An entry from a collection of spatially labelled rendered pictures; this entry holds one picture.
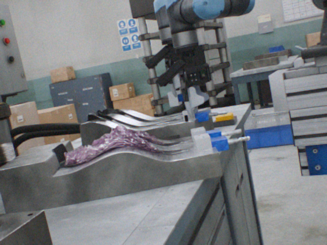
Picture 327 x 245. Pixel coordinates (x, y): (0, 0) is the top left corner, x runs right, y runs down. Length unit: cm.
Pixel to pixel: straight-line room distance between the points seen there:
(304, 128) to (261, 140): 350
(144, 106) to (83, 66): 174
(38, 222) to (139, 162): 30
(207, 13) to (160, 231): 64
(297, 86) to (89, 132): 66
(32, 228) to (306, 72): 68
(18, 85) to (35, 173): 103
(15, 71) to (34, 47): 766
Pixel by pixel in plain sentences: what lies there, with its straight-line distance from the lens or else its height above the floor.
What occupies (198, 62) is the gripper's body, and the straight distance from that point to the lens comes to 125.
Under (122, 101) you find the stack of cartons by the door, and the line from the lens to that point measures 822.
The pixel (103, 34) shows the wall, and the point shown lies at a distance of 872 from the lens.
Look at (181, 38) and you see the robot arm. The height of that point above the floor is 113.
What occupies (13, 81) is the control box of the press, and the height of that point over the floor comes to 112.
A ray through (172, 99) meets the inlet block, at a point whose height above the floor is 93.
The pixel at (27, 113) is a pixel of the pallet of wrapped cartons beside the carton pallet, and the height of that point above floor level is 81.
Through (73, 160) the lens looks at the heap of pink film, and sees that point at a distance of 105.
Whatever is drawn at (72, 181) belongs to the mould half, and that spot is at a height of 85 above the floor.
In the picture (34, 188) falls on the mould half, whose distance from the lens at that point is 99.
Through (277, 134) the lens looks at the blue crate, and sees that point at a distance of 450.
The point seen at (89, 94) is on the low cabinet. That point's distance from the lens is 839.
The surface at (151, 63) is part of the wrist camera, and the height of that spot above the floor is 108.
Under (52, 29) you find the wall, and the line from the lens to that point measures 935.
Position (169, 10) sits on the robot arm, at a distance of 126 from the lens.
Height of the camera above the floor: 107
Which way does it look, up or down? 8 degrees down
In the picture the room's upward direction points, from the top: 11 degrees counter-clockwise
